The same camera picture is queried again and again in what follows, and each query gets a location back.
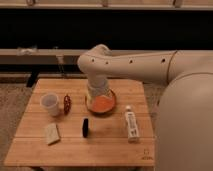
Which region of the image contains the white tube bottle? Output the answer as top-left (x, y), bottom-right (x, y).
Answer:
top-left (125, 105), bottom-right (140, 142)

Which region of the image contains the orange bowl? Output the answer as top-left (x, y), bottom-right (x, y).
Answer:
top-left (85, 90), bottom-right (116, 114)

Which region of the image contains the grey horizontal rail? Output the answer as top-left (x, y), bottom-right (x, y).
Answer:
top-left (0, 49), bottom-right (83, 65)

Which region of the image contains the translucent plastic cup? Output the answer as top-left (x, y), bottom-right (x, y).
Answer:
top-left (40, 93), bottom-right (60, 117)

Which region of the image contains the beige cylindrical gripper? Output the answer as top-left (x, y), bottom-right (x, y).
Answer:
top-left (87, 76), bottom-right (110, 99)

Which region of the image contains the beige sponge block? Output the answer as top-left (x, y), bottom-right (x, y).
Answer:
top-left (45, 123), bottom-right (60, 145)

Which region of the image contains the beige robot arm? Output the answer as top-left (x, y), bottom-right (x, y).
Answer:
top-left (78, 44), bottom-right (213, 171)

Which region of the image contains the wooden table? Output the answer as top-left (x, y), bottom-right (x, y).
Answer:
top-left (4, 79), bottom-right (155, 167)

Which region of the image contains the black eraser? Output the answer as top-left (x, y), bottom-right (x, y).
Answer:
top-left (82, 118), bottom-right (89, 138)

